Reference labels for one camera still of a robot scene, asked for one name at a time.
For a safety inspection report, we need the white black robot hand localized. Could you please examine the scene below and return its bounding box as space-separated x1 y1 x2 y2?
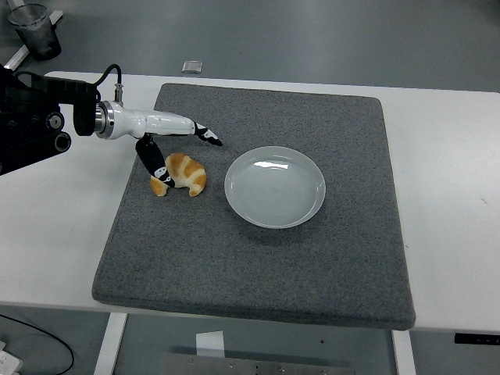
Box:
111 102 224 189

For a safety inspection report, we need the golden croissant bread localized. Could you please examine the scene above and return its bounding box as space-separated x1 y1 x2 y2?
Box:
150 152 207 198

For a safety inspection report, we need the light grey round plate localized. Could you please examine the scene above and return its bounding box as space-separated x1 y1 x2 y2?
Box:
223 145 327 230

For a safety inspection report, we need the grey felt mat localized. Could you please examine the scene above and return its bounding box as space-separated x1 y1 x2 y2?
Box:
91 82 416 331

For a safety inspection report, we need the bin with black bag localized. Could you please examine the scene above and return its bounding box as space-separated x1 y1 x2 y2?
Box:
6 3 63 62

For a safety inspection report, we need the white floor bar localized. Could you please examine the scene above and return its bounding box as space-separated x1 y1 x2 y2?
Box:
0 10 64 71

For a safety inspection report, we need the white table leg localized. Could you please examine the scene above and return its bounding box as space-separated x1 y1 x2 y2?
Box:
93 312 129 375
391 330 418 375

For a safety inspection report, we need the white power strip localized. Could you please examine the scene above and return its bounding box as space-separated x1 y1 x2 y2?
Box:
0 340 23 375

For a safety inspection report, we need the black table control panel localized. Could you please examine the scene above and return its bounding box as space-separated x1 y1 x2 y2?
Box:
453 331 500 345

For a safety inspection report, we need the black floor cable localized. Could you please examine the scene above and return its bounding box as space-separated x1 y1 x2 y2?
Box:
0 312 75 375

